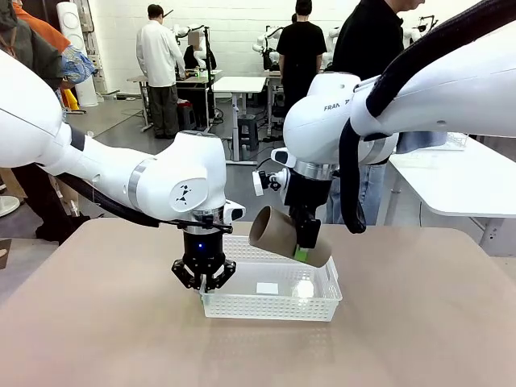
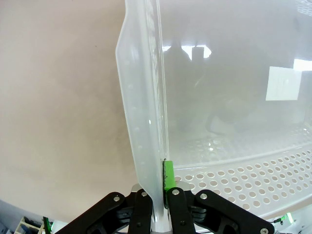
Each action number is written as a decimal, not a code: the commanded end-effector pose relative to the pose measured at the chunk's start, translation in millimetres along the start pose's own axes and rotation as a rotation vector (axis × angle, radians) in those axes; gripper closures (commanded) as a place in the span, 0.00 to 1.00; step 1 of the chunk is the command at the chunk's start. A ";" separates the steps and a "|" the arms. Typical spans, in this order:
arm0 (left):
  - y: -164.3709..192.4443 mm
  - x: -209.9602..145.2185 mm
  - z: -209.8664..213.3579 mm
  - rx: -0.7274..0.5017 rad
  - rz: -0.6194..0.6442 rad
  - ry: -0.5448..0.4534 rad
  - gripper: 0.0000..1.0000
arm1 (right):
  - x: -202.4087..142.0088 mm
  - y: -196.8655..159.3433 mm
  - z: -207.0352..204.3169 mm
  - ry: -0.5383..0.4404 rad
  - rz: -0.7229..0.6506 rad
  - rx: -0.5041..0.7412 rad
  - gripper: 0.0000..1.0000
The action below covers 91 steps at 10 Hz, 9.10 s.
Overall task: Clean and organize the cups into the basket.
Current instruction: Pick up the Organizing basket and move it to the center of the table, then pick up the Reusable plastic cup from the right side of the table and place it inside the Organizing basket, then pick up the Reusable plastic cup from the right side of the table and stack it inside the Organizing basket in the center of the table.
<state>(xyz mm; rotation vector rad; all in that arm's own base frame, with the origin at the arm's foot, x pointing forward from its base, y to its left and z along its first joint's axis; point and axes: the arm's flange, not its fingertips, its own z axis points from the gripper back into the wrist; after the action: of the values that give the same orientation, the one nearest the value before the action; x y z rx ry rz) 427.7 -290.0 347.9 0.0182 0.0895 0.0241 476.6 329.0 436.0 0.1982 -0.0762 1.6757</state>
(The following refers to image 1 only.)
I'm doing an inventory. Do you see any red topped stool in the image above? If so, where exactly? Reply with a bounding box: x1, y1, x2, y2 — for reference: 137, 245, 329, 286
177, 100, 198, 131

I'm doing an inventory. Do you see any person in orange patterned clothes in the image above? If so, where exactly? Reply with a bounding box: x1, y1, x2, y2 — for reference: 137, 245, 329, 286
11, 0, 98, 114

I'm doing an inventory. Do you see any grey background work desk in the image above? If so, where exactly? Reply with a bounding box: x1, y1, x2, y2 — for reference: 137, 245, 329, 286
127, 69, 223, 135

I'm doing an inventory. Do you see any brown paper cup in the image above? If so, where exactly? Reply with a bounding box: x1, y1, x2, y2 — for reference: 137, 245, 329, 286
248, 205, 333, 269

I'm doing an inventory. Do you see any white perforated plastic basket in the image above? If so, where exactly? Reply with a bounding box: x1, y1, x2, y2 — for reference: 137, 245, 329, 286
199, 235, 343, 323

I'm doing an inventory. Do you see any brown flat board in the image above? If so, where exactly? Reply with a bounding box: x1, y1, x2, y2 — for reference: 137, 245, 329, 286
0, 238, 14, 271

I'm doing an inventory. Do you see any person in black sweater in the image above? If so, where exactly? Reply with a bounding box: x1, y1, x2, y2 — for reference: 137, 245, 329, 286
322, 0, 427, 226

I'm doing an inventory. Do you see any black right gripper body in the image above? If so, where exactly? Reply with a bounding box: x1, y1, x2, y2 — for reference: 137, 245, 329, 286
284, 170, 335, 221

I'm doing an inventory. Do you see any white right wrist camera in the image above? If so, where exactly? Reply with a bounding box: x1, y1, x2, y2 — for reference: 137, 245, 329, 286
252, 169, 289, 198

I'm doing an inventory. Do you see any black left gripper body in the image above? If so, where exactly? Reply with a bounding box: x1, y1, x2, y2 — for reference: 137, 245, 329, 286
181, 230, 227, 280

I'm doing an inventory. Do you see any grey plastic stool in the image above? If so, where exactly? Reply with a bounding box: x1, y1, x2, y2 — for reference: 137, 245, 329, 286
236, 114, 260, 152

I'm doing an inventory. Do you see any white round stand base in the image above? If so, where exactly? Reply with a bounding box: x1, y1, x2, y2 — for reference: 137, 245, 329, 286
0, 195, 22, 219

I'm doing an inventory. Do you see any white side table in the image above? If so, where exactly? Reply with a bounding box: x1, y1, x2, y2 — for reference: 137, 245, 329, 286
386, 135, 516, 257

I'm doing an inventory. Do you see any white background work desk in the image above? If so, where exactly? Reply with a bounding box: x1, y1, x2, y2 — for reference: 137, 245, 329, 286
264, 68, 288, 136

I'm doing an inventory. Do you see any person in white shirt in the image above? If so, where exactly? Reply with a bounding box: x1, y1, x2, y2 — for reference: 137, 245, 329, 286
135, 3, 188, 140

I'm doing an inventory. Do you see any black cable sleeve right arm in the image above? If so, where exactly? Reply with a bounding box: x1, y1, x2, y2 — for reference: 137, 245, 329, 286
338, 0, 516, 235

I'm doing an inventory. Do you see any white tower fan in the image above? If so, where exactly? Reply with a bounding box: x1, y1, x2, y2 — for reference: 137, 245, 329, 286
56, 2, 100, 108

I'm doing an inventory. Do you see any person in dark green jacket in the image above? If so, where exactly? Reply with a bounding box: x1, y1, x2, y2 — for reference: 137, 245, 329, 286
0, 0, 92, 245

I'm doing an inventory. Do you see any white standing desk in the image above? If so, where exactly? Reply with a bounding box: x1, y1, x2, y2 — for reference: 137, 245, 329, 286
211, 76, 268, 167

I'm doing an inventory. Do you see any person in black t-shirt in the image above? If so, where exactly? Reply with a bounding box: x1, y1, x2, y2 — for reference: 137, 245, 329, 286
276, 0, 328, 119

